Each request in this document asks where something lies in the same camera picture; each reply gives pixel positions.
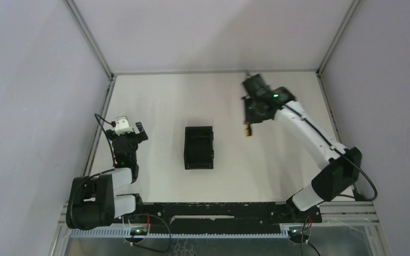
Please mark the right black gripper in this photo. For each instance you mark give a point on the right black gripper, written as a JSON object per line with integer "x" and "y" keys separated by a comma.
{"x": 255, "y": 115}

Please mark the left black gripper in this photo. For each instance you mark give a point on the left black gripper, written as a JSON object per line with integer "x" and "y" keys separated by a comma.
{"x": 125, "y": 136}

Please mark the yellow black screwdriver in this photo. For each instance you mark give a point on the yellow black screwdriver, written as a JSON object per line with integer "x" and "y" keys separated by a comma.
{"x": 248, "y": 130}

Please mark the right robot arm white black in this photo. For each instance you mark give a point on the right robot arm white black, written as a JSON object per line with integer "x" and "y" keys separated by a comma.
{"x": 340, "y": 166}

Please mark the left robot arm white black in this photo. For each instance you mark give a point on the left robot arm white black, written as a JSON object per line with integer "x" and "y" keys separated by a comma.
{"x": 94, "y": 201}

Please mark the black plastic bin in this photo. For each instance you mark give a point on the black plastic bin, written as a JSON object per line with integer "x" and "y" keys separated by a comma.
{"x": 199, "y": 148}

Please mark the left base wiring loop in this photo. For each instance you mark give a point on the left base wiring loop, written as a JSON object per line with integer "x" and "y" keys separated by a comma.
{"x": 148, "y": 233}

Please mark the right base wiring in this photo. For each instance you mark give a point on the right base wiring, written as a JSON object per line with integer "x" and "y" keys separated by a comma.
{"x": 302, "y": 235}

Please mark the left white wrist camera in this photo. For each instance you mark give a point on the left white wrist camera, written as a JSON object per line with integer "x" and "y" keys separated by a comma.
{"x": 122, "y": 126}

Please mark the back aluminium frame profile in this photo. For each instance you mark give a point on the back aluminium frame profile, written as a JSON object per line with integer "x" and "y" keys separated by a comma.
{"x": 214, "y": 71}

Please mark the aluminium frame profile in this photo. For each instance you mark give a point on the aluminium frame profile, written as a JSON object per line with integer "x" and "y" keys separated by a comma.
{"x": 328, "y": 74}
{"x": 214, "y": 71}
{"x": 100, "y": 82}

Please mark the right aluminium frame profile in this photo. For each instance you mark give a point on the right aluminium frame profile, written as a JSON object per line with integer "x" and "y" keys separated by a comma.
{"x": 328, "y": 74}

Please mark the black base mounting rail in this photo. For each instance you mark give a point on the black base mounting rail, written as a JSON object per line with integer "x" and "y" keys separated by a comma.
{"x": 233, "y": 218}

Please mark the grey slotted cable duct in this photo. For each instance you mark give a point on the grey slotted cable duct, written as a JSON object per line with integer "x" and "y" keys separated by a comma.
{"x": 120, "y": 232}

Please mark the left aluminium frame profile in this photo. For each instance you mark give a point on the left aluminium frame profile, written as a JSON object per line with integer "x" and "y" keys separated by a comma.
{"x": 100, "y": 82}

